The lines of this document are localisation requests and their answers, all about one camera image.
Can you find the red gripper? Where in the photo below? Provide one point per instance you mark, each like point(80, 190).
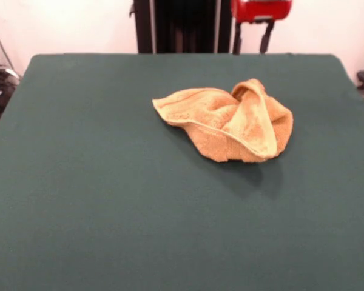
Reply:
point(261, 10)

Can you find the tan terry towel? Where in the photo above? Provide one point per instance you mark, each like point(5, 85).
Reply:
point(200, 109)

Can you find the dark green table cloth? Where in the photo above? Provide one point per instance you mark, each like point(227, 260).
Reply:
point(109, 197)

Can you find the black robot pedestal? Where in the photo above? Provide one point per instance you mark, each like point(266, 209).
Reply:
point(185, 27)

